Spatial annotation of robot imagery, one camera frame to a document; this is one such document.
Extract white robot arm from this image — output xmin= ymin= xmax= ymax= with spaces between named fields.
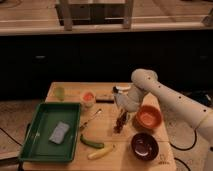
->
xmin=114 ymin=69 xmax=213 ymax=171

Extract yellow banana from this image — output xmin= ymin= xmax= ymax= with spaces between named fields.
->
xmin=88 ymin=145 xmax=115 ymax=160

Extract dark brown bowl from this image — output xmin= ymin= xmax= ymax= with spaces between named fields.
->
xmin=131 ymin=133 xmax=159 ymax=161

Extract green plastic tray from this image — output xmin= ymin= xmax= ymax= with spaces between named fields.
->
xmin=19 ymin=102 xmax=81 ymax=163

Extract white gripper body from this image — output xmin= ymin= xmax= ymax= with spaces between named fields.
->
xmin=114 ymin=84 xmax=147 ymax=112

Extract blue sponge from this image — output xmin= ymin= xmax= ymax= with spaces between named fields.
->
xmin=49 ymin=122 xmax=70 ymax=144

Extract green chili pepper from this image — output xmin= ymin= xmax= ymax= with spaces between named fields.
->
xmin=80 ymin=134 xmax=105 ymax=149

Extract green cup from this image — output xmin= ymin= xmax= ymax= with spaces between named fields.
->
xmin=54 ymin=87 xmax=65 ymax=101

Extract wooden chair frame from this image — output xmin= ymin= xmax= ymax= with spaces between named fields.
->
xmin=55 ymin=0 xmax=134 ymax=31

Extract white cup orange contents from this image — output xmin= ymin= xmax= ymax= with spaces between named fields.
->
xmin=82 ymin=91 xmax=95 ymax=107

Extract dark purple grapes bunch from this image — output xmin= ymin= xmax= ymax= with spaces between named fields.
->
xmin=114 ymin=112 xmax=127 ymax=133

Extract black rectangular block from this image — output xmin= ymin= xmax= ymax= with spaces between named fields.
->
xmin=96 ymin=95 xmax=114 ymax=103

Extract orange bowl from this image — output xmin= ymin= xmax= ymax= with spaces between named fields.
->
xmin=136 ymin=105 xmax=163 ymax=129

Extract metal spoon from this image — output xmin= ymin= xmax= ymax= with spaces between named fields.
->
xmin=79 ymin=109 xmax=102 ymax=130

